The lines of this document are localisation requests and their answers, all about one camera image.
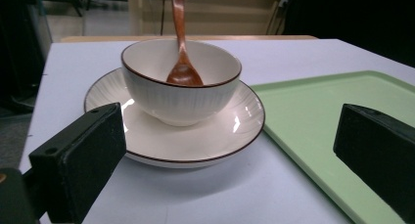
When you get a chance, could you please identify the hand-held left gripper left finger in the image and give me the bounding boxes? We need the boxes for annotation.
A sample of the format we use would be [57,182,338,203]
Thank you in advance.
[28,102,127,224]

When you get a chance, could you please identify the light green tray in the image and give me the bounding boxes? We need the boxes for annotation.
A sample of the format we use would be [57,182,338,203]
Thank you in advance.
[250,69,415,224]

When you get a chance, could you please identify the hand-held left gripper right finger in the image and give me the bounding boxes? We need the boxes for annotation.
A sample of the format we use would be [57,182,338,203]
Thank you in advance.
[333,103,415,224]

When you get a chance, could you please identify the white plate with brown rim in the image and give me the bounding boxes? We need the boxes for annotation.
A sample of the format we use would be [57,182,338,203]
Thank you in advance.
[83,67,266,169]

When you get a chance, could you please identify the brown wooden spoon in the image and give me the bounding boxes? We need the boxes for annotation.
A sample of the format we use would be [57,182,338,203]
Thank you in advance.
[165,0,205,87]

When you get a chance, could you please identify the white bowl with brown rim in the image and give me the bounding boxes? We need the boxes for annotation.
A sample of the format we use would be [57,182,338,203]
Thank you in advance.
[120,37,243,127]

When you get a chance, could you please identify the beige wooden cabinet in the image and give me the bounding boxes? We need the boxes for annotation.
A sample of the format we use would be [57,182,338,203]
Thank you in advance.
[127,0,292,36]

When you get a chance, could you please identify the black metal stand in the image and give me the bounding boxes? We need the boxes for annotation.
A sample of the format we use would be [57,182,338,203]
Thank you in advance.
[62,0,96,18]

